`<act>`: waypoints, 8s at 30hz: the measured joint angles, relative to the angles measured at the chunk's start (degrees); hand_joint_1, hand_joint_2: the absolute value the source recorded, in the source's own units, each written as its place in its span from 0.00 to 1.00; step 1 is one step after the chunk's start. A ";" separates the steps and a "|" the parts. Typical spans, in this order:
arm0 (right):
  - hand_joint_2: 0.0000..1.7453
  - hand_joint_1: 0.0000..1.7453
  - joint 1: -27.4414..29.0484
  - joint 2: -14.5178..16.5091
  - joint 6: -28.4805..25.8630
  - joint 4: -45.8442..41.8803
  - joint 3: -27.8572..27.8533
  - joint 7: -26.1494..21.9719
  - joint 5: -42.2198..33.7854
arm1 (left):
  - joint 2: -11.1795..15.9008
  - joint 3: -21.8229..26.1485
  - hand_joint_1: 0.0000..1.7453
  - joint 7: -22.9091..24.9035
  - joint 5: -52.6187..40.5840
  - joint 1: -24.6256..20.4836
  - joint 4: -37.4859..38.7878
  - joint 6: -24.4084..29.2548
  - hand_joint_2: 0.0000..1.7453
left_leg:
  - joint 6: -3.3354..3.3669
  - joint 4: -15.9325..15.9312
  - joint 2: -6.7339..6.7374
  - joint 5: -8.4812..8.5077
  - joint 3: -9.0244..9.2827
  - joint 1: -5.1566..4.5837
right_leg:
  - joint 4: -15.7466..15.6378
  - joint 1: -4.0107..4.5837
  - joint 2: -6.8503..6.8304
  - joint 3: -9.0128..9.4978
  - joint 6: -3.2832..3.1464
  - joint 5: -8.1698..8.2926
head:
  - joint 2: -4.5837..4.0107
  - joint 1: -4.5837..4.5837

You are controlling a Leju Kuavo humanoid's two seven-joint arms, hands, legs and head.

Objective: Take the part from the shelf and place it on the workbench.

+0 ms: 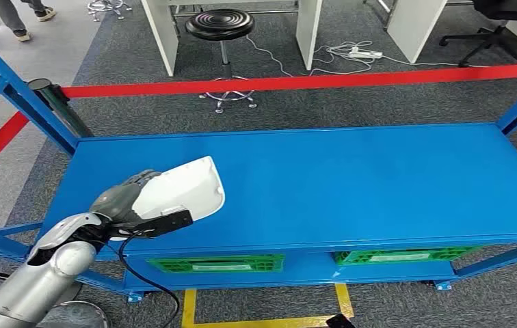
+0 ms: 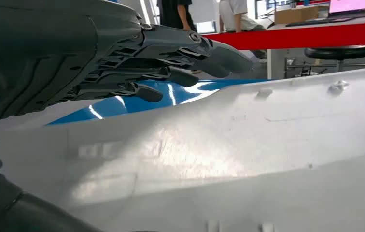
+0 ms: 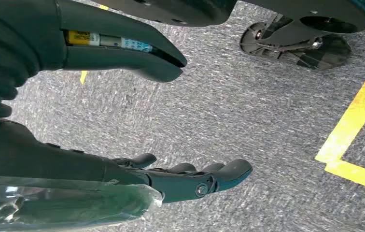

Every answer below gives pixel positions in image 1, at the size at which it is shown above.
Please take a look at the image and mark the white plastic car body part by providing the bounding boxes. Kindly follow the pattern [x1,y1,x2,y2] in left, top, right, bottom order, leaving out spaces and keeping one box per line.
[131,156,226,223]

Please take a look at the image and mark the blue metal shelf rack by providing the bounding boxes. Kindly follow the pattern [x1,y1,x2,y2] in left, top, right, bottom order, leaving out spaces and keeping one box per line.
[0,25,517,304]

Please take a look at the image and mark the green plastic crate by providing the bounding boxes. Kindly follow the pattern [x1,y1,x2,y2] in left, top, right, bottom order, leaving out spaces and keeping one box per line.
[146,254,286,274]
[333,245,485,267]

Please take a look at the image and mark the black round stool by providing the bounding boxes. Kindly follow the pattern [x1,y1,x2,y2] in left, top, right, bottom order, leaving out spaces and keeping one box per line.
[184,8,259,114]

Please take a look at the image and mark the white power strip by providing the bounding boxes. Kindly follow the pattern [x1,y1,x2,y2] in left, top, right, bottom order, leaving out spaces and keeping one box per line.
[348,47,384,60]

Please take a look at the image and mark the chrome stool base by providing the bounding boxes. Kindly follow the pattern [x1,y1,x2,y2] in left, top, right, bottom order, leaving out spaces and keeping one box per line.
[87,0,133,23]

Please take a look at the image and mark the black office chair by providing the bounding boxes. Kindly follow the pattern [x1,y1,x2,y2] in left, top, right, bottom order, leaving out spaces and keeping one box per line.
[438,0,517,68]

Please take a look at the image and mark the person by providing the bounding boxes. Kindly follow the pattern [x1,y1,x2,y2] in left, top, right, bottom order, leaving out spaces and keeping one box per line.
[0,0,57,42]

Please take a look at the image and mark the white floor cable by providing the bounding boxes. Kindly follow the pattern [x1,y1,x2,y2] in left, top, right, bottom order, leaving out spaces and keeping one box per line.
[308,40,490,77]
[245,35,294,78]

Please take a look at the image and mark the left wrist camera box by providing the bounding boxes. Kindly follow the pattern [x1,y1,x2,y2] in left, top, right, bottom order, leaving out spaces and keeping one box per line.
[137,208,195,239]

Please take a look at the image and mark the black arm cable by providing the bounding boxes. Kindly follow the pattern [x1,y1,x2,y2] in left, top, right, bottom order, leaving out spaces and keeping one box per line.
[117,230,181,328]

